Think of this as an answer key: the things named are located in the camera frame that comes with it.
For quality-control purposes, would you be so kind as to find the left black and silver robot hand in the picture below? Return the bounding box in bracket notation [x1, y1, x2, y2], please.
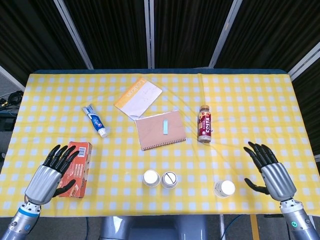
[24, 144, 80, 206]

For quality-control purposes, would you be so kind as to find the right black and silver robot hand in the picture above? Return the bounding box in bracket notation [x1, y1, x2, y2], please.
[243, 141, 298, 202]

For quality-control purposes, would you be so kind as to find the plain white paper cup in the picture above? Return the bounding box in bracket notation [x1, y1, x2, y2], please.
[142, 169, 161, 188]
[213, 179, 236, 199]

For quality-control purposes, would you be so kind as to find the paper cup with black line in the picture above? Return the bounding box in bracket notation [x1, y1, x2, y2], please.
[160, 171, 179, 189]

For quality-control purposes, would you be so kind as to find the orange cardboard box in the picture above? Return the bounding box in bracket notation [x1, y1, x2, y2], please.
[57, 141, 93, 199]

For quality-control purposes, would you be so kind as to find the metal table leg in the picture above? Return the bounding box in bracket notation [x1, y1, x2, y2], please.
[219, 214, 225, 240]

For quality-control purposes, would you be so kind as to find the blue white toothpaste tube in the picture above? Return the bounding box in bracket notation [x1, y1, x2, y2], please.
[82, 105, 109, 138]

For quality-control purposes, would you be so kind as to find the yellow white checkered tablecloth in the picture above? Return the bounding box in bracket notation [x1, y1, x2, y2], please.
[0, 72, 320, 218]

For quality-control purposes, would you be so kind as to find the red Costa coffee bottle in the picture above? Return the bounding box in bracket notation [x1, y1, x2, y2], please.
[197, 104, 213, 144]

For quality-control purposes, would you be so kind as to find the grey robot torso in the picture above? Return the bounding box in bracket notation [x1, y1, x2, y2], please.
[99, 215, 209, 240]

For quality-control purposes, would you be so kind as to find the brown spiral notebook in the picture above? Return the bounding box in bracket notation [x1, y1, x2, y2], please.
[134, 109, 188, 151]

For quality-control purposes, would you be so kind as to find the white notepad with orange header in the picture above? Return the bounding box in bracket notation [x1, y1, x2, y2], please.
[113, 77, 163, 118]

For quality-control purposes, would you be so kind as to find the black cable bundle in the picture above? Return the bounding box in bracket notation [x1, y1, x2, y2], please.
[0, 90, 25, 111]

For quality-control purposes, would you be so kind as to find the white partition post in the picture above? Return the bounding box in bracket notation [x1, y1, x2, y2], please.
[287, 41, 320, 81]
[143, 0, 156, 70]
[0, 64, 26, 92]
[53, 0, 95, 70]
[208, 0, 243, 68]

